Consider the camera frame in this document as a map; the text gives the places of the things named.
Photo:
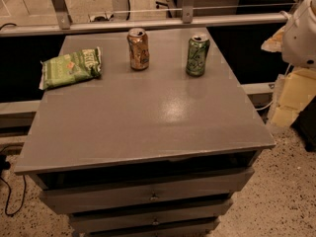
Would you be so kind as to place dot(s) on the orange soda can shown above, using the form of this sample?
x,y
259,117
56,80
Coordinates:
x,y
137,40

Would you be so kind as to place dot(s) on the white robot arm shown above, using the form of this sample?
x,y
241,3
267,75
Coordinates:
x,y
299,37

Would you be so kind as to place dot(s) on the green soda can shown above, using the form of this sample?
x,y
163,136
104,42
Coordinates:
x,y
199,45

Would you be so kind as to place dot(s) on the grey drawer cabinet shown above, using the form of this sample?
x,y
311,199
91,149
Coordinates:
x,y
155,153

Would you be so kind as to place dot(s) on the green chip bag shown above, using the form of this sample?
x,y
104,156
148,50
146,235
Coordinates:
x,y
71,68

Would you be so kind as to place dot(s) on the metal railing frame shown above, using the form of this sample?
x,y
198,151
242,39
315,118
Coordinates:
x,y
65,17

